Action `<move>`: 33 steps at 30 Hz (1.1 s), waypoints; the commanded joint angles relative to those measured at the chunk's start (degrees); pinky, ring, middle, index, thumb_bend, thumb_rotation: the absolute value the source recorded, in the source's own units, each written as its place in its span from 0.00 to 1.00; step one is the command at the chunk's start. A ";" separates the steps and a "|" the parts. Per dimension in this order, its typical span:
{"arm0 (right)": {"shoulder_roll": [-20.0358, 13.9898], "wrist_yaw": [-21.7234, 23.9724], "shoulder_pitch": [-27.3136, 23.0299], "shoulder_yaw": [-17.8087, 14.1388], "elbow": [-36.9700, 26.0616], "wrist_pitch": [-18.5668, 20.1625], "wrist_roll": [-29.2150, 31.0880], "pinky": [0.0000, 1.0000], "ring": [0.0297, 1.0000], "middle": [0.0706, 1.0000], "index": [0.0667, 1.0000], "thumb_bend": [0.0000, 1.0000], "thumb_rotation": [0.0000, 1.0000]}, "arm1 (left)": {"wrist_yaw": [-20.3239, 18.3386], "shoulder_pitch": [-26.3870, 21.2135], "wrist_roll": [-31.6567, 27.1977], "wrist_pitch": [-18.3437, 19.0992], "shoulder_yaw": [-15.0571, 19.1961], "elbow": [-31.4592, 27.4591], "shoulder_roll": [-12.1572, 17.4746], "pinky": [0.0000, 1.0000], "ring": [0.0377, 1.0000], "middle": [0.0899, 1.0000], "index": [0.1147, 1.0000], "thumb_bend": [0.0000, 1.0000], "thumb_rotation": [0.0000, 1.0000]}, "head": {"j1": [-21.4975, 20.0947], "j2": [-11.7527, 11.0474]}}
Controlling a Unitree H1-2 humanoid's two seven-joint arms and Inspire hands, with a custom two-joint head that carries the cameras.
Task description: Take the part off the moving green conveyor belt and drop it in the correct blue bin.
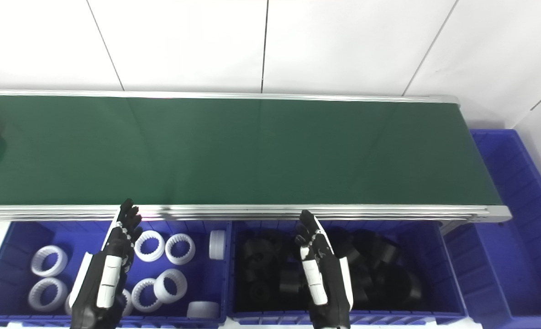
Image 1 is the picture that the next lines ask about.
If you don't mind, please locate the green conveyor belt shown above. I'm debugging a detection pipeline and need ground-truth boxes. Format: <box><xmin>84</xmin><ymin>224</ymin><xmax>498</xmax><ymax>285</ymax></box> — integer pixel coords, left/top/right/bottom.
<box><xmin>0</xmin><ymin>89</ymin><xmax>513</xmax><ymax>225</ymax></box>
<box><xmin>0</xmin><ymin>95</ymin><xmax>504</xmax><ymax>206</ymax></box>

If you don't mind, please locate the white toothed ring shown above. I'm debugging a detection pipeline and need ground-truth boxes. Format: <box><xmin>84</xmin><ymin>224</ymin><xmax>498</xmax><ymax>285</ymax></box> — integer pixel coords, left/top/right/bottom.
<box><xmin>187</xmin><ymin>301</ymin><xmax>220</xmax><ymax>319</ymax></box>
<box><xmin>121</xmin><ymin>289</ymin><xmax>134</xmax><ymax>317</ymax></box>
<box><xmin>134</xmin><ymin>230</ymin><xmax>165</xmax><ymax>263</ymax></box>
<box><xmin>165</xmin><ymin>233</ymin><xmax>196</xmax><ymax>265</ymax></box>
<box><xmin>31</xmin><ymin>245</ymin><xmax>68</xmax><ymax>277</ymax></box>
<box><xmin>153</xmin><ymin>269</ymin><xmax>188</xmax><ymax>305</ymax></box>
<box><xmin>28</xmin><ymin>277</ymin><xmax>68</xmax><ymax>313</ymax></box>
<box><xmin>209</xmin><ymin>230</ymin><xmax>226</xmax><ymax>260</ymax></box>
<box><xmin>131</xmin><ymin>278</ymin><xmax>163</xmax><ymax>313</ymax></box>

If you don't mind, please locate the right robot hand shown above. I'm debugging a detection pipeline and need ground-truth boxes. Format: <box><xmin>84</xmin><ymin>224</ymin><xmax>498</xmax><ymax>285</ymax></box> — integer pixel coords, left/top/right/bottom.
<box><xmin>295</xmin><ymin>210</ymin><xmax>354</xmax><ymax>329</ymax></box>

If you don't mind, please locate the black round flanged part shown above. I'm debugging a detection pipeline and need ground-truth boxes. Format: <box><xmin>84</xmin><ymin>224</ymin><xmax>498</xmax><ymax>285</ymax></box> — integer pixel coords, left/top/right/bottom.
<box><xmin>238</xmin><ymin>280</ymin><xmax>275</xmax><ymax>309</ymax></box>
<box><xmin>278</xmin><ymin>270</ymin><xmax>305</xmax><ymax>294</ymax></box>
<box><xmin>366</xmin><ymin>237</ymin><xmax>401</xmax><ymax>266</ymax></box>
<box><xmin>241</xmin><ymin>237</ymin><xmax>276</xmax><ymax>266</ymax></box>
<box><xmin>380</xmin><ymin>266</ymin><xmax>422</xmax><ymax>303</ymax></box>

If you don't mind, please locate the blue bin with white rings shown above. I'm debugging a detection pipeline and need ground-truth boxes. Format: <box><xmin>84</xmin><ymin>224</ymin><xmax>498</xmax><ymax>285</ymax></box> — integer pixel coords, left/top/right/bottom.
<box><xmin>0</xmin><ymin>221</ymin><xmax>232</xmax><ymax>328</ymax></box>

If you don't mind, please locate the large empty blue bin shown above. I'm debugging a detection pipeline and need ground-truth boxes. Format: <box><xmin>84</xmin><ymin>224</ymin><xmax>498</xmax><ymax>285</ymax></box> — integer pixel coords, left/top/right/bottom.
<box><xmin>443</xmin><ymin>129</ymin><xmax>541</xmax><ymax>329</ymax></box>

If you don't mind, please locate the blue bin with black parts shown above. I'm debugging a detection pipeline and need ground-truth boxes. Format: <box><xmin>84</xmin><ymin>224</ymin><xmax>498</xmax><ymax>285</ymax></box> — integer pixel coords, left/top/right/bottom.
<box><xmin>228</xmin><ymin>221</ymin><xmax>468</xmax><ymax>326</ymax></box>

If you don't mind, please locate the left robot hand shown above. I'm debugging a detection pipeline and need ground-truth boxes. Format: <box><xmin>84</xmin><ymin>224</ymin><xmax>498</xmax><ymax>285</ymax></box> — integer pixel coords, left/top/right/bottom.
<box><xmin>69</xmin><ymin>199</ymin><xmax>143</xmax><ymax>329</ymax></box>

